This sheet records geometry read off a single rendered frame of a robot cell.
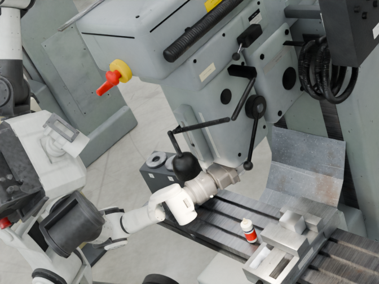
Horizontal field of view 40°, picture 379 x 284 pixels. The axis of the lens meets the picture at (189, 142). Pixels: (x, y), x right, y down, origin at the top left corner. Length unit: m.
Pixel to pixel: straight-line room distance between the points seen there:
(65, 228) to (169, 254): 1.86
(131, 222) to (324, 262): 0.63
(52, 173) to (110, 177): 2.63
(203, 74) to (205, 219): 0.85
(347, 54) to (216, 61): 0.34
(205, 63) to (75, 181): 0.50
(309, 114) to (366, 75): 0.25
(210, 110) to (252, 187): 2.05
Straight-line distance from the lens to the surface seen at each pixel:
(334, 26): 1.39
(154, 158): 2.10
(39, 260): 1.93
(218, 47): 1.34
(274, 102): 1.57
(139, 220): 1.68
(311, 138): 1.98
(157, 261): 3.27
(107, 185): 4.03
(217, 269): 1.96
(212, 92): 1.38
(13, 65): 1.55
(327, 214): 1.79
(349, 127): 1.85
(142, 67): 1.23
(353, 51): 1.41
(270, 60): 1.52
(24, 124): 1.51
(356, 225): 2.15
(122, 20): 1.20
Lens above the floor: 2.29
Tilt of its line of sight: 35 degrees down
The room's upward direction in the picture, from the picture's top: 25 degrees counter-clockwise
